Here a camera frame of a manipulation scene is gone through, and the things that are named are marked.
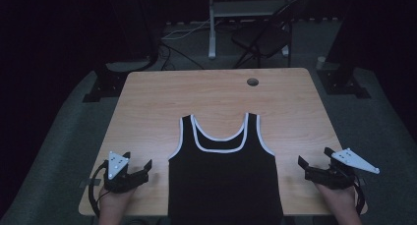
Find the white roll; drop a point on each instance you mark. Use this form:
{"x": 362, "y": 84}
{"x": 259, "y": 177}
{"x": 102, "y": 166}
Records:
{"x": 321, "y": 63}

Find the white metal stand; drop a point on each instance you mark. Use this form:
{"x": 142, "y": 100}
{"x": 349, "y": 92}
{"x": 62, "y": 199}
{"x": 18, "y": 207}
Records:
{"x": 212, "y": 38}

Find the person's left hand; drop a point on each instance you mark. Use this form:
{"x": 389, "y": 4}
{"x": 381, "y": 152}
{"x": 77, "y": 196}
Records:
{"x": 114, "y": 200}

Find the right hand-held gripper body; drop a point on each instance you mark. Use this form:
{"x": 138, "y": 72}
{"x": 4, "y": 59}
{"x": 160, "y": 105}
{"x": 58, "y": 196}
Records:
{"x": 331, "y": 177}

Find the black stand base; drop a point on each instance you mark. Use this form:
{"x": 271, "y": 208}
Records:
{"x": 341, "y": 82}
{"x": 105, "y": 84}

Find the person's right hand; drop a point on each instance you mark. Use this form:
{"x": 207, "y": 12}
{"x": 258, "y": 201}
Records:
{"x": 337, "y": 197}

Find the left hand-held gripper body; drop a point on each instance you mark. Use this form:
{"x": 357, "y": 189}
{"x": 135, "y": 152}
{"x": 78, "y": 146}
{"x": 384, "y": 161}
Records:
{"x": 123, "y": 182}

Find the grey tape strip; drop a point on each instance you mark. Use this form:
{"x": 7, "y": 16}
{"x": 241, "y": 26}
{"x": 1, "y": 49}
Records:
{"x": 86, "y": 183}

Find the black tank top white trim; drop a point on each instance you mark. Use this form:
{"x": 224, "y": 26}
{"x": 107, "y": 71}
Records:
{"x": 223, "y": 179}

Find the black folding chair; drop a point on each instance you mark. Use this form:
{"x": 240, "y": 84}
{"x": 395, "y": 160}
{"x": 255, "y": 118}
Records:
{"x": 265, "y": 40}

